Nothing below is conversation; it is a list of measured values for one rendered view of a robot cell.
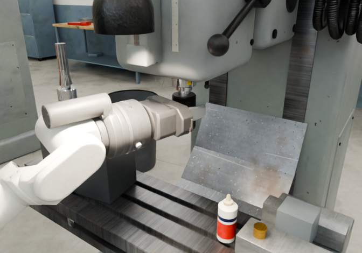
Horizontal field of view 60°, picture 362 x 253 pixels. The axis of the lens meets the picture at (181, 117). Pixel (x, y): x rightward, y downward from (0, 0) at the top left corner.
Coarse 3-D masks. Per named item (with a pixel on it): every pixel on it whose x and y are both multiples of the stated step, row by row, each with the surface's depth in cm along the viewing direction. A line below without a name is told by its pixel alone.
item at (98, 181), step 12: (120, 156) 79; (132, 156) 84; (108, 168) 76; (120, 168) 80; (132, 168) 85; (96, 180) 78; (108, 180) 76; (120, 180) 81; (132, 180) 86; (84, 192) 82; (96, 192) 79; (108, 192) 78; (120, 192) 82
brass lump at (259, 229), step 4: (256, 224) 53; (260, 224) 53; (264, 224) 53; (256, 228) 52; (260, 228) 52; (264, 228) 52; (256, 232) 52; (260, 232) 52; (264, 232) 52; (256, 236) 53; (260, 236) 52; (264, 236) 53
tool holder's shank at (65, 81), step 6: (60, 48) 76; (60, 54) 76; (66, 54) 77; (60, 60) 77; (66, 60) 78; (60, 66) 77; (66, 66) 78; (60, 72) 78; (66, 72) 78; (60, 78) 78; (66, 78) 78; (60, 84) 79; (66, 84) 79
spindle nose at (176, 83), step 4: (172, 80) 59; (176, 80) 58; (180, 80) 58; (184, 80) 58; (172, 84) 59; (176, 84) 58; (180, 84) 58; (184, 84) 58; (192, 84) 59; (196, 84) 60
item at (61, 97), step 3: (57, 93) 80; (72, 93) 80; (75, 93) 81; (60, 96) 79; (63, 96) 79; (66, 96) 79; (69, 96) 79; (72, 96) 80; (75, 96) 81; (60, 99) 79; (63, 99) 79; (66, 99) 79; (69, 99) 80
